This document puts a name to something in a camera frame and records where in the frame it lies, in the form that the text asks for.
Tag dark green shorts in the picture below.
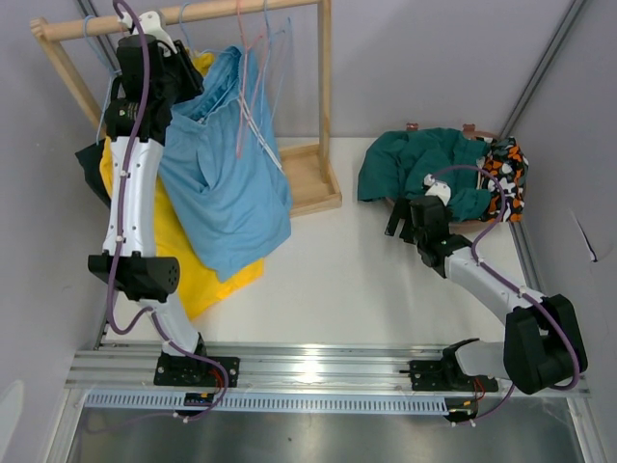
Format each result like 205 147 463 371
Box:
357 128 491 222

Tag pink hanger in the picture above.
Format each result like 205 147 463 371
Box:
235 0 266 159

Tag camouflage patterned shorts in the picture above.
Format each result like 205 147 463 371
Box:
482 137 529 222

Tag light blue shorts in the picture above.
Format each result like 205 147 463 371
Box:
158 46 293 282

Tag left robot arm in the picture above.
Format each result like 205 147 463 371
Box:
88 34 209 386

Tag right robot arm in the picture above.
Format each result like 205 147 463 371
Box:
385 196 588 395

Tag black shorts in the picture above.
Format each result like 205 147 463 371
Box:
75 141 111 208

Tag yellow shorts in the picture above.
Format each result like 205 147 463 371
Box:
98 50 266 320

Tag pink translucent plastic basin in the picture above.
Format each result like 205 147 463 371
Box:
383 124 497 228

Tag wooden clothes rack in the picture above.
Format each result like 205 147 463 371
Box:
30 0 342 217

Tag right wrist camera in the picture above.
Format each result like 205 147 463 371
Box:
423 174 451 205

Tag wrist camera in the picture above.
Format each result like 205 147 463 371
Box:
119 11 177 57
423 174 451 205

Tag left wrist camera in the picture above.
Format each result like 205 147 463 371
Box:
119 11 177 57

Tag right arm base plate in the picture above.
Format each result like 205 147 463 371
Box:
399 360 498 393

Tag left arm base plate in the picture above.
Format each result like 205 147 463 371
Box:
153 353 240 388

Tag aluminium mounting rail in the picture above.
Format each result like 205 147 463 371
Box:
65 341 443 396

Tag slotted cable duct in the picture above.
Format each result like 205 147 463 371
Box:
84 390 449 416

